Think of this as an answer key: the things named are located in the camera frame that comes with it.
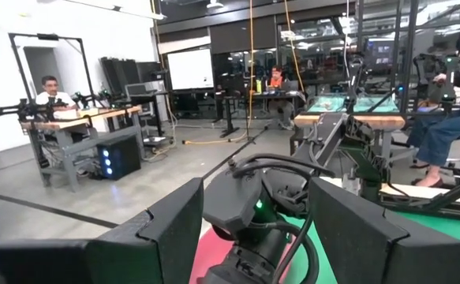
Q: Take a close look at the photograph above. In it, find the wood-topped gray workbench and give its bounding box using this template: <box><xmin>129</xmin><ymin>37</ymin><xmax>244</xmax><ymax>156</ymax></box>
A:
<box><xmin>20</xmin><ymin>104</ymin><xmax>144</xmax><ymax>193</ymax></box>

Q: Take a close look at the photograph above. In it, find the gray open laptop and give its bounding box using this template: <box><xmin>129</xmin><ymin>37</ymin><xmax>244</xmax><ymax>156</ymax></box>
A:
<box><xmin>124</xmin><ymin>82</ymin><xmax>152</xmax><ymax>100</ymax></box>

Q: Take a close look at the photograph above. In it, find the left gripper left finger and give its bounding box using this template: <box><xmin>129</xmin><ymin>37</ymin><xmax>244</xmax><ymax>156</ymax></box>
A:
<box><xmin>0</xmin><ymin>177</ymin><xmax>205</xmax><ymax>284</ymax></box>

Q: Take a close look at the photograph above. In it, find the yellow hanging strap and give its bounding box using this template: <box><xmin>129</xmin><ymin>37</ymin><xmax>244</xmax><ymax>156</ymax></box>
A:
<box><xmin>246</xmin><ymin>0</ymin><xmax>255</xmax><ymax>133</ymax></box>
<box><xmin>283</xmin><ymin>0</ymin><xmax>306</xmax><ymax>95</ymax></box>

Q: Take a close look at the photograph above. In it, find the person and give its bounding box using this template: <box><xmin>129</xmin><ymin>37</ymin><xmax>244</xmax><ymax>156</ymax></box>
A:
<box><xmin>406</xmin><ymin>19</ymin><xmax>460</xmax><ymax>189</ymax></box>
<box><xmin>267</xmin><ymin>65</ymin><xmax>296</xmax><ymax>128</ymax></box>
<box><xmin>35</xmin><ymin>75</ymin><xmax>77</xmax><ymax>110</ymax></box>

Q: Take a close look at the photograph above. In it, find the black floor stand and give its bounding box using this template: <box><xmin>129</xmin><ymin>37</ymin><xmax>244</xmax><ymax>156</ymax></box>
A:
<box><xmin>218</xmin><ymin>93</ymin><xmax>241</xmax><ymax>139</ymax></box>

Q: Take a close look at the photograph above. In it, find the blue-lit computer tower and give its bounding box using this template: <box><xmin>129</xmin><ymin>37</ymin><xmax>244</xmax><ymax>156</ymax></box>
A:
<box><xmin>96</xmin><ymin>135</ymin><xmax>142</xmax><ymax>181</ymax></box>

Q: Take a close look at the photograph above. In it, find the white projection screen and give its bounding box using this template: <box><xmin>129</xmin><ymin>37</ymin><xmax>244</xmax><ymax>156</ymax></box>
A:
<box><xmin>166</xmin><ymin>47</ymin><xmax>215</xmax><ymax>92</ymax></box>

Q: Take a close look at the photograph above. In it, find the yellow floor cable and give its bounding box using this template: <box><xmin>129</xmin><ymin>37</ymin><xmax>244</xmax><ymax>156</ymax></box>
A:
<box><xmin>181</xmin><ymin>132</ymin><xmax>251</xmax><ymax>146</ymax></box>

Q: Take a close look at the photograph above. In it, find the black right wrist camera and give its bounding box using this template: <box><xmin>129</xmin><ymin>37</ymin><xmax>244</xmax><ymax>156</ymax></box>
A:
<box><xmin>202</xmin><ymin>169</ymin><xmax>264</xmax><ymax>234</ymax></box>

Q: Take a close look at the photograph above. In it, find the black metal gantry frame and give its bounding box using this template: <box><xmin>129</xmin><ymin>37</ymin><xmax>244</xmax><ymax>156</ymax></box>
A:
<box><xmin>8</xmin><ymin>32</ymin><xmax>97</xmax><ymax>104</ymax></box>

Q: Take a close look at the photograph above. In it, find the black background equipment rack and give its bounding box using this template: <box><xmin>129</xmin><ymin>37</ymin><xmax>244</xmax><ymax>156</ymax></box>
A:
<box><xmin>99</xmin><ymin>57</ymin><xmax>164</xmax><ymax>96</ymax></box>

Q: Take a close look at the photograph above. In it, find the neighbouring wood-edged robot table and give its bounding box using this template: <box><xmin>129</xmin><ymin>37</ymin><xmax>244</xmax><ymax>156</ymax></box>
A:
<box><xmin>293</xmin><ymin>93</ymin><xmax>407</xmax><ymax>157</ymax></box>

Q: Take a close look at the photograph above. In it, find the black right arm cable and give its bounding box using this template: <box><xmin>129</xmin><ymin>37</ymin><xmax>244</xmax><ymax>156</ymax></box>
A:
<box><xmin>229</xmin><ymin>152</ymin><xmax>337</xmax><ymax>284</ymax></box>

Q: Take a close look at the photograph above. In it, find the pink plastic bin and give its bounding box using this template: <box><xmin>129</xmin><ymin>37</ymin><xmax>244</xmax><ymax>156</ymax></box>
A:
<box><xmin>189</xmin><ymin>227</ymin><xmax>294</xmax><ymax>284</ymax></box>

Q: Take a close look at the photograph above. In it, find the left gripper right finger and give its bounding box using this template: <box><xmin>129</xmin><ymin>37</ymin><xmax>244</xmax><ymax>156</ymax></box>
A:
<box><xmin>308</xmin><ymin>177</ymin><xmax>460</xmax><ymax>284</ymax></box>

